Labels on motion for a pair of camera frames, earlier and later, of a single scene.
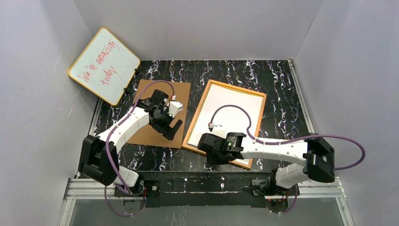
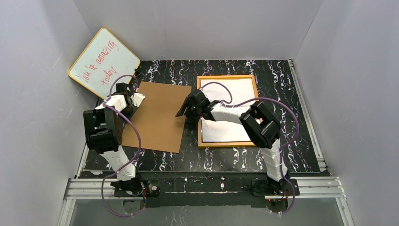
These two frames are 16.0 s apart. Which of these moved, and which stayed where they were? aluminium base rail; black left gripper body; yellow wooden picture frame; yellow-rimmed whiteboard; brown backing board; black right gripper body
Moved: black left gripper body; black right gripper body; yellow wooden picture frame
Stayed: yellow-rimmed whiteboard; aluminium base rail; brown backing board
